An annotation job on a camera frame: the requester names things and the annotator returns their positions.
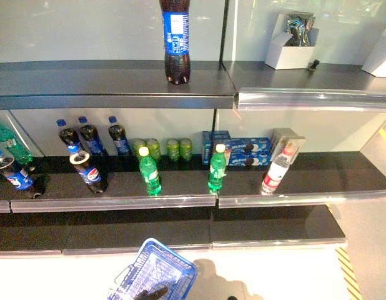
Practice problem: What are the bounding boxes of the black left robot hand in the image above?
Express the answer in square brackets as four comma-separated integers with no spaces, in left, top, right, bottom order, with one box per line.
[138,287,169,300]

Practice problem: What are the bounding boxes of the blue plastic shopping basket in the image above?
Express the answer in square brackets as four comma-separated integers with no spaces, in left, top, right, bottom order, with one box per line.
[107,237,199,300]

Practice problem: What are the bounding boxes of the Pepsi bottle dark neck ring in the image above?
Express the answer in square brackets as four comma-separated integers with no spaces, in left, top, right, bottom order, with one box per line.
[0,147,50,200]

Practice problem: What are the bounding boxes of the clear water bottle red label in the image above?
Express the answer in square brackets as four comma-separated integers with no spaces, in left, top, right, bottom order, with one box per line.
[260,146,300,196]

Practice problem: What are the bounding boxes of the green Sprite bottle yellow cap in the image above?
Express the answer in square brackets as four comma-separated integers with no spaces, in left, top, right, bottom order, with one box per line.
[0,118,34,166]
[138,146,163,197]
[207,143,229,193]

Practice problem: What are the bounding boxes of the upright blue Oreo box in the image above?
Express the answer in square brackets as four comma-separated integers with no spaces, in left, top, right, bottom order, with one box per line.
[201,130,232,164]

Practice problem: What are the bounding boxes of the yellow black hazard tape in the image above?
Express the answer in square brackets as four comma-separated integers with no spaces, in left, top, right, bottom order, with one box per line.
[334,246,363,300]

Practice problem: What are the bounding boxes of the grey display carton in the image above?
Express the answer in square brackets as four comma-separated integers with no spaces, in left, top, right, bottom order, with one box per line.
[269,127,307,164]

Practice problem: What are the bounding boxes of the large Pepsi cola bottle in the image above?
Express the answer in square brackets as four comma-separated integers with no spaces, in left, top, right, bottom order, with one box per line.
[159,0,192,86]

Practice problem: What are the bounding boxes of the black shelf upright pole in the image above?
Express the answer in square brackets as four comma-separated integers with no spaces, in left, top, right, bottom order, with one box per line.
[211,0,230,134]

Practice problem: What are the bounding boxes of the white open carton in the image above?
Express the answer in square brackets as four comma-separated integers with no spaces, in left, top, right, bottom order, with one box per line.
[264,12,320,71]
[361,24,386,78]

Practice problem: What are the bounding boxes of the shiny snack packets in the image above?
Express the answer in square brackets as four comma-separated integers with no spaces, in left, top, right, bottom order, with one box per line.
[285,14,316,48]

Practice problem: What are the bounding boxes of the Pepsi bottle white neck ring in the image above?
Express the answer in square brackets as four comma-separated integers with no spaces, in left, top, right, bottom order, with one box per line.
[67,144,109,194]

